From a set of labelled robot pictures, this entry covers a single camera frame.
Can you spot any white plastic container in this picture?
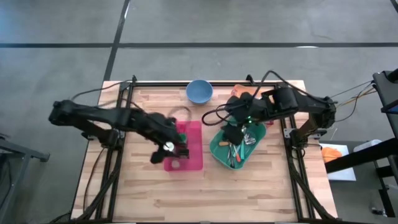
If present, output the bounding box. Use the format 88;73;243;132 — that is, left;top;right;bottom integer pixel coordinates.
353;139;382;153

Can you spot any grey metal stand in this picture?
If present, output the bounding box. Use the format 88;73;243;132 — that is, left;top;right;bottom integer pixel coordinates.
0;134;50;224

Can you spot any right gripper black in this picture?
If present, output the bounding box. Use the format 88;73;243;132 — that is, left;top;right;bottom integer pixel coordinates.
221;91;268;146

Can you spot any thin black cable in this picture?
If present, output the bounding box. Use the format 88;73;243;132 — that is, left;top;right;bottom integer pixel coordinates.
70;79;134;102

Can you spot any black side table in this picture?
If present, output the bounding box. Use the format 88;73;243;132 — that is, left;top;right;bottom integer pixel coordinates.
323;70;398;218

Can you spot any thin cable bundle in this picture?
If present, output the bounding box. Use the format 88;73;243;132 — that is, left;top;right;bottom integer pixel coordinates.
329;80;374;123

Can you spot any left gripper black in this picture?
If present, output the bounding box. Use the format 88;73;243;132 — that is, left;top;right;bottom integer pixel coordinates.
141;112;190;165

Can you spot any teal-handled metal spoon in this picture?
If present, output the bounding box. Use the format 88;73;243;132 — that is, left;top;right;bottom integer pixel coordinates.
241;130;257;161

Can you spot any white paper sheet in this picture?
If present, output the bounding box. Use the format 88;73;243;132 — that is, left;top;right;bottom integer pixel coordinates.
319;142;358;182

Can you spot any blue bowl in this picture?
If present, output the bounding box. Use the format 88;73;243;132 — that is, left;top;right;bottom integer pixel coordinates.
185;79;215;105

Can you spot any orange cloth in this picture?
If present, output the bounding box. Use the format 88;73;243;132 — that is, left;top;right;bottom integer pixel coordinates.
322;146;343;164

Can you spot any left arm thick cable loop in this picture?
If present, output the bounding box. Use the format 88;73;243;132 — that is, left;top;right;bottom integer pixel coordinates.
167;105;193;125

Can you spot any teal plastic bin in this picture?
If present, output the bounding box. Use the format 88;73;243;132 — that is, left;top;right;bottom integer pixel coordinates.
208;119;267;171

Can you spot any black table frame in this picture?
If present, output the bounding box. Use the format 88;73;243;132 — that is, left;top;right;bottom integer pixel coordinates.
93;74;338;224

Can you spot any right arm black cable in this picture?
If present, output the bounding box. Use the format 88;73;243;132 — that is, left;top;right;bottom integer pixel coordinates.
201;70;312;127

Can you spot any pink plastic tray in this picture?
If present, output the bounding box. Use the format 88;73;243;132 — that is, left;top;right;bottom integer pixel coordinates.
164;120;204;172

